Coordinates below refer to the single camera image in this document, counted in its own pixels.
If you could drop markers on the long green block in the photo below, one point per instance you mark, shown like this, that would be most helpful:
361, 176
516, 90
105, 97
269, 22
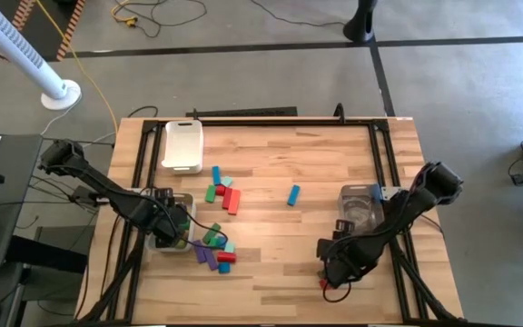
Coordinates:
211, 233

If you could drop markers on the orange black striped mat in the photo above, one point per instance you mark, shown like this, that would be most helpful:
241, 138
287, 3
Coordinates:
48, 27

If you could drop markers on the purple long block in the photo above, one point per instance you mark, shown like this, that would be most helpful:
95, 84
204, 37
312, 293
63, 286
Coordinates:
199, 252
210, 259

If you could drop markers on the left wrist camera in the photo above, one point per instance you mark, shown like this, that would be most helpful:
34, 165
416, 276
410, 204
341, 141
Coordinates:
162, 194

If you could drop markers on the red long block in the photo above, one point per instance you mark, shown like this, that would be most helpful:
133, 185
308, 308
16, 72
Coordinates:
227, 199

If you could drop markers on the black aluminium table frame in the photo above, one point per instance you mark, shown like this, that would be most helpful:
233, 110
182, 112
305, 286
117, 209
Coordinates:
266, 122

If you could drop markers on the left clear plastic bin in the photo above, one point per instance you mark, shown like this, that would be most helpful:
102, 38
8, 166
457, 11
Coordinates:
161, 249

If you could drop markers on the blue half-round block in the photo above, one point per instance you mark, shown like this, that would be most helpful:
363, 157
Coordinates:
224, 268

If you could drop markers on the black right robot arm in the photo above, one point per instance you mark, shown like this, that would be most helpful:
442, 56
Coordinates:
407, 213

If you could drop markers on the blue cube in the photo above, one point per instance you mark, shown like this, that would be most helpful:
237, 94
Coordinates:
221, 242

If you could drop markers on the black flat bar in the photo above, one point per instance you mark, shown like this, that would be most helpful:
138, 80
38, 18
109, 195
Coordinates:
243, 112

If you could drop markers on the light green cylinder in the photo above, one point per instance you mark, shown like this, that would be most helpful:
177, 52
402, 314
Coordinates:
180, 245

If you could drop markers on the black clamp bracket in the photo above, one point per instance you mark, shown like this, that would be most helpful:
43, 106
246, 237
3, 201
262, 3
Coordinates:
339, 113

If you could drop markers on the black desk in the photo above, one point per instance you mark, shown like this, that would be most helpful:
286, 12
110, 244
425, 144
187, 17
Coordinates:
16, 181

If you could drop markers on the blue long block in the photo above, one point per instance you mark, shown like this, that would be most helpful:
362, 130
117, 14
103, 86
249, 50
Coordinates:
293, 195

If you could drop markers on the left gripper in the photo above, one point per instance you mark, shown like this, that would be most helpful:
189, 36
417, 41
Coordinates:
170, 224

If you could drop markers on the red cylinder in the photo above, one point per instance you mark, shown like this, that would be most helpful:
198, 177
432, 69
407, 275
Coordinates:
226, 258

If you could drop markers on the white plastic bin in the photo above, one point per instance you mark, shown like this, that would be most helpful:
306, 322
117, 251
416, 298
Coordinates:
182, 145

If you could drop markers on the clear plastic bin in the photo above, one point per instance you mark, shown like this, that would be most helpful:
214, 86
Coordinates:
161, 249
357, 204

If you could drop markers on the white tower fan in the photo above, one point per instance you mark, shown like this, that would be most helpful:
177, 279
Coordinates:
12, 45

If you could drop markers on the small red half-round block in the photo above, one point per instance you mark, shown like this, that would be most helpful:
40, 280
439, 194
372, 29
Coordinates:
220, 190

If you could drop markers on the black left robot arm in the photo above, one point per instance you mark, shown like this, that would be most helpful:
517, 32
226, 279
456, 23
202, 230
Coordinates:
102, 186

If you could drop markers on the small green cube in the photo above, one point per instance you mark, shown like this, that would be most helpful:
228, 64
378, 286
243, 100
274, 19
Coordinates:
213, 242

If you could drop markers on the light teal block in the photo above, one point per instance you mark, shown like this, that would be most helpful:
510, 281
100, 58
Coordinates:
227, 181
229, 247

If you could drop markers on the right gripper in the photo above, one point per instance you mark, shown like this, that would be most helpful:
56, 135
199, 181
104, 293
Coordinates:
348, 263

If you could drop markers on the black pedestal stand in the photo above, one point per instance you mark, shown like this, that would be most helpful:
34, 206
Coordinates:
360, 27

